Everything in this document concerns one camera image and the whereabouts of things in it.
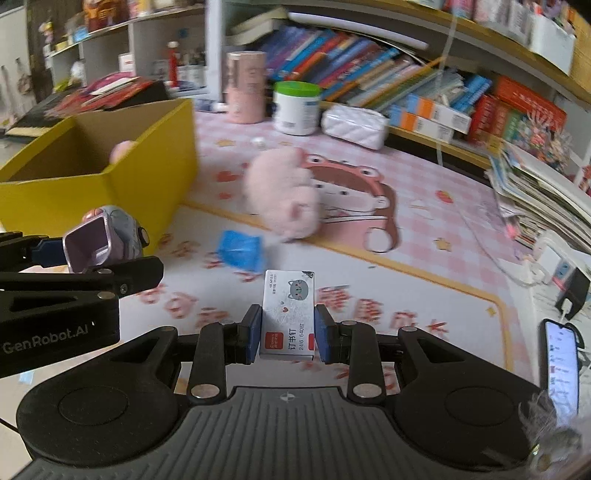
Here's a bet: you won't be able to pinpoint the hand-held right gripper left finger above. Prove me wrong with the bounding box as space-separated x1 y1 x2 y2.
99 304 264 401

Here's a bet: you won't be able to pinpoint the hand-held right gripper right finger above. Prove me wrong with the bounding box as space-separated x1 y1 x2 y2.
314 304 491 402

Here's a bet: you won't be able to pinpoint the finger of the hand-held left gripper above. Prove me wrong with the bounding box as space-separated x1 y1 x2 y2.
0 233 68 269
0 256 165 297

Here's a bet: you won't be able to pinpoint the white staple box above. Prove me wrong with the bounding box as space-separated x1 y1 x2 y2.
259 270 319 361

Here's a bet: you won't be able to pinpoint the purple smartwatch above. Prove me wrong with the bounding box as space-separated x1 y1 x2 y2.
62 205 151 274

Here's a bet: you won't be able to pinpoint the yellow cardboard box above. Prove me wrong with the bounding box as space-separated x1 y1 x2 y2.
0 98 200 260

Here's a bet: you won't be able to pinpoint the blue crumpled plastic bag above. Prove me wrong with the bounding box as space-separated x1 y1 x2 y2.
215 230 264 273

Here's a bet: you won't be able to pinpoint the pink cartoon desk mat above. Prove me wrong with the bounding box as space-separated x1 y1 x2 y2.
18 124 546 394

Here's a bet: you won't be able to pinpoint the small pink plush toy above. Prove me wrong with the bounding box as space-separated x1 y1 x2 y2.
110 140 140 165

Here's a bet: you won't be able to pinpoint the black electronic keyboard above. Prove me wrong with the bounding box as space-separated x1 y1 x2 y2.
4 90 71 140

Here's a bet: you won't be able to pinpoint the large pink plush toy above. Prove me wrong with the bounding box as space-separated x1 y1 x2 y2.
243 148 325 241

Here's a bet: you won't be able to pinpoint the pink checked tablecloth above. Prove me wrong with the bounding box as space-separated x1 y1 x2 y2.
194 97 491 186

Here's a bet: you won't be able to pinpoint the white notebook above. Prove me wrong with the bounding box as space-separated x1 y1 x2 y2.
90 78 136 96

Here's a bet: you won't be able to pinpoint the white quilted pouch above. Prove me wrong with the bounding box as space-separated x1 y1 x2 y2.
321 105 390 151

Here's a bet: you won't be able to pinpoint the red and white figure pen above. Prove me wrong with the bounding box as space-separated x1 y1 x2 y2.
166 41 181 88

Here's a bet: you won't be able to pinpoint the pink cylinder container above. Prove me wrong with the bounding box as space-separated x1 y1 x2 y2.
225 51 268 125

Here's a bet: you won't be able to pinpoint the white jar with green lid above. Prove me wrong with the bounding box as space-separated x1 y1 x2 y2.
271 82 322 136

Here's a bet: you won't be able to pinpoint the white shelf unit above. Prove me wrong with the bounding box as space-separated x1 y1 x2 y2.
46 4 209 94

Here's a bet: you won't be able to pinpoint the white power strip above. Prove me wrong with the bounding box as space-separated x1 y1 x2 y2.
505 231 579 288

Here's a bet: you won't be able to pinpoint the wooden bookshelf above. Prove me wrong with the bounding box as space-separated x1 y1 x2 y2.
203 0 591 186

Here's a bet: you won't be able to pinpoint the black smartphone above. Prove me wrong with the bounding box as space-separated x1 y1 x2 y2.
540 318 581 417

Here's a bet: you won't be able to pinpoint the orange and blue boxes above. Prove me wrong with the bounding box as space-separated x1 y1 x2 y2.
390 95 472 145

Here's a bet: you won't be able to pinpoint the grey fluffy pompom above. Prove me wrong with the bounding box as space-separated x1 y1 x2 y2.
517 392 585 472

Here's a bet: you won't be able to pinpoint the black charger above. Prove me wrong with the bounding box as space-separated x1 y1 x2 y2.
554 268 591 320

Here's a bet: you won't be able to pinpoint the stack of magazines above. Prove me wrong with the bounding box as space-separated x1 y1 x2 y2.
485 138 591 253

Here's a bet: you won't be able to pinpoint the lower row of books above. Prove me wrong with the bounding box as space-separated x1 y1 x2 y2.
259 25 491 117

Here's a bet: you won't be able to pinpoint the row of books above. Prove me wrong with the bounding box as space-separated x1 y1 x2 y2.
259 25 491 117
416 0 591 78

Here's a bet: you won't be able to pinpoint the thick beige books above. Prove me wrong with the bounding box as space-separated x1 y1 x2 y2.
228 7 290 45

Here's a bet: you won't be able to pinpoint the red illustrated boxes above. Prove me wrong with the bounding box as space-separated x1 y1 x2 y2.
468 76 570 154

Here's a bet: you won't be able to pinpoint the upper row of books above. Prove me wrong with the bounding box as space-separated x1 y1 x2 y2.
416 0 591 78

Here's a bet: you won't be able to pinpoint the white hanging cable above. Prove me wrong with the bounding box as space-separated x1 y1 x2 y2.
433 14 459 168

